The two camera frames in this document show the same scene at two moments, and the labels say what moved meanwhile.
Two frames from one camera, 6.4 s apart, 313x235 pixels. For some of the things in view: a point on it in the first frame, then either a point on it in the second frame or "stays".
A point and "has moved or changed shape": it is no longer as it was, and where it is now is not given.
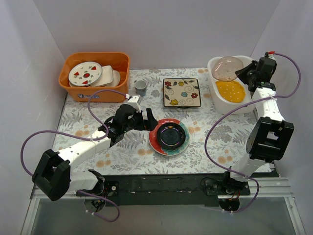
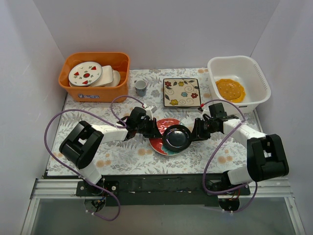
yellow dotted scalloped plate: (232, 91) stays
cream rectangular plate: (106, 76) stays
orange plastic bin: (74, 93) stays
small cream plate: (116, 79) stays
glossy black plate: (170, 136) has moved or changed shape
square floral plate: (181, 92) stays
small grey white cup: (140, 87) stays
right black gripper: (248, 74) → (198, 128)
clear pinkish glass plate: (224, 68) → (231, 90)
